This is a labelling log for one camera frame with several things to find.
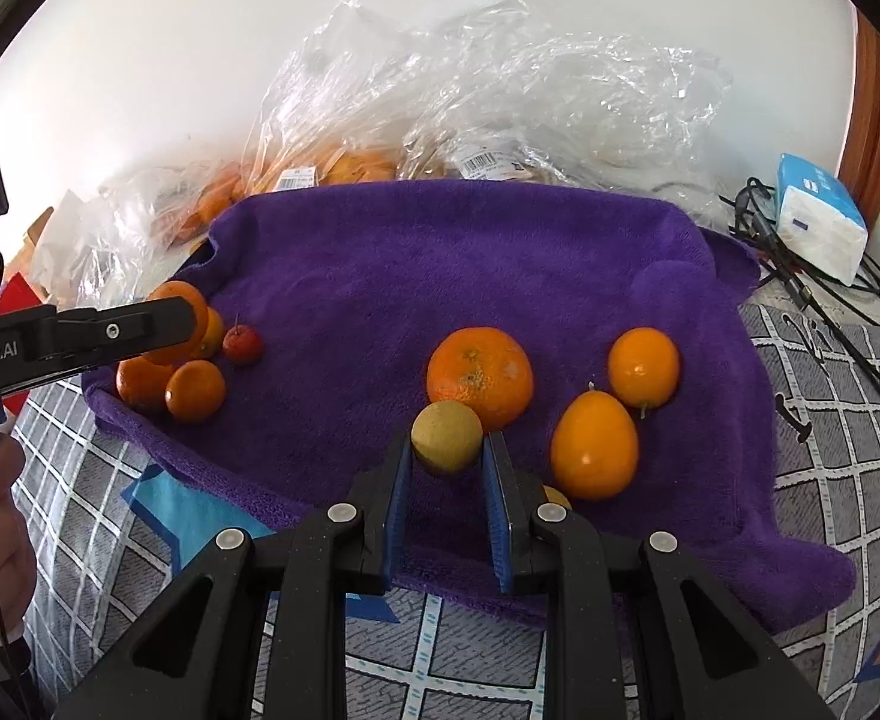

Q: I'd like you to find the brown wooden frame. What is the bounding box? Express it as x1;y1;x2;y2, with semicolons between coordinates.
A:
837;11;880;235

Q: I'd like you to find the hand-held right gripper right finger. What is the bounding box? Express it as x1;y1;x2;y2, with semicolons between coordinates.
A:
482;430;834;720

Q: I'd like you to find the large mandarin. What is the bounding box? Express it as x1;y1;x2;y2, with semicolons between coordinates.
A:
426;326;535;432

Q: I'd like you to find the white and blue tissue pack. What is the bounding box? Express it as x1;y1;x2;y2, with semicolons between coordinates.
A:
773;153;870;286

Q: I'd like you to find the egg-shaped orange fruit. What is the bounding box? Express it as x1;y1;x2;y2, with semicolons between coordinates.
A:
549;382;641;502

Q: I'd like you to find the clear plastic bag of oranges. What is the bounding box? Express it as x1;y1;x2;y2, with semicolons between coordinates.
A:
243;0;546;192
101;161;255;257

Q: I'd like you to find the white paper bag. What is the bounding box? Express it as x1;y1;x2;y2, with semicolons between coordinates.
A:
23;191;112;310

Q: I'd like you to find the small red fruit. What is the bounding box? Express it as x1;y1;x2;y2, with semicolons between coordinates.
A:
222;315;265;366

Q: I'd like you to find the purple towel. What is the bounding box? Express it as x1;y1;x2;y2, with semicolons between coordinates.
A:
80;180;857;635

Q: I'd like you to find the round orange with stem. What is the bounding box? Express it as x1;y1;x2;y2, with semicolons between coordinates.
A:
608;327;681;412

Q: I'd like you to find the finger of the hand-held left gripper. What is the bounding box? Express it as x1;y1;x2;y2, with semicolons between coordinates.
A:
56;295;198;377

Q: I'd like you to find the red paper bag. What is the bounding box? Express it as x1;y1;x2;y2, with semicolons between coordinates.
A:
0;274;45;317

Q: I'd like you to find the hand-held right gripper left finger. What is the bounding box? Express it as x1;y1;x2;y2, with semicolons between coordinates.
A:
53;424;414;720

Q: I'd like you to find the crumpled clear plastic bag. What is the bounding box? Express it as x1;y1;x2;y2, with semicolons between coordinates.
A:
402;30;735;222

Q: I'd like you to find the yellow-green round fruit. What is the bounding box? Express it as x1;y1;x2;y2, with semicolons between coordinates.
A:
410;400;484;476

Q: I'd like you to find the black cable with plug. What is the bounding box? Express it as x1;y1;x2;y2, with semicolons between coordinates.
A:
720;178;880;412

